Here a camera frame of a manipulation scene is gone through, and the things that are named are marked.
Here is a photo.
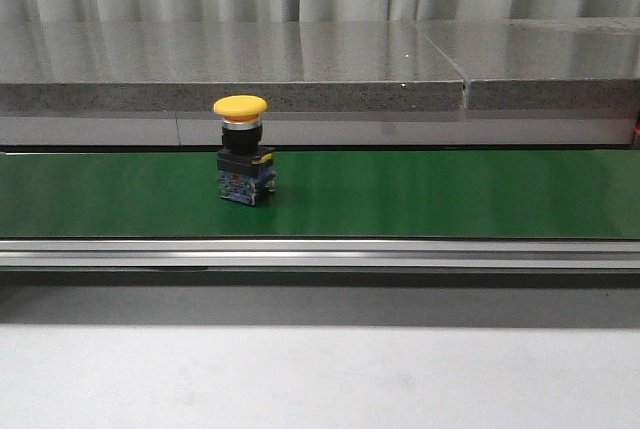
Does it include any grey stone slab left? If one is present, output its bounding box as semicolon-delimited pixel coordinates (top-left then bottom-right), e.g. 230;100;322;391
1;22;463;114

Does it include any aluminium conveyor frame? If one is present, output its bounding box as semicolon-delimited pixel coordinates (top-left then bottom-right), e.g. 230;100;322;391
1;237;639;275

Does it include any grey stone slab right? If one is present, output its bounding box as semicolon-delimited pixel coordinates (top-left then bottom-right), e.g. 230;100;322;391
416;18;639;117

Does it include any green conveyor belt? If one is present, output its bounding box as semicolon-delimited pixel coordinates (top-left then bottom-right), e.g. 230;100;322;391
1;150;639;239

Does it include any grey stone slab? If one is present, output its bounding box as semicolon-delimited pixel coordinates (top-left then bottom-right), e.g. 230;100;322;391
416;18;639;117
1;22;463;114

